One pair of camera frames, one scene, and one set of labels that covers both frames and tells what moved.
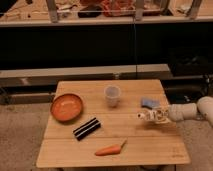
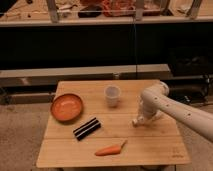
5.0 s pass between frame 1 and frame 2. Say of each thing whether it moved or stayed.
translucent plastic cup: stayed
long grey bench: stayed
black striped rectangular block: stayed
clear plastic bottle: moved
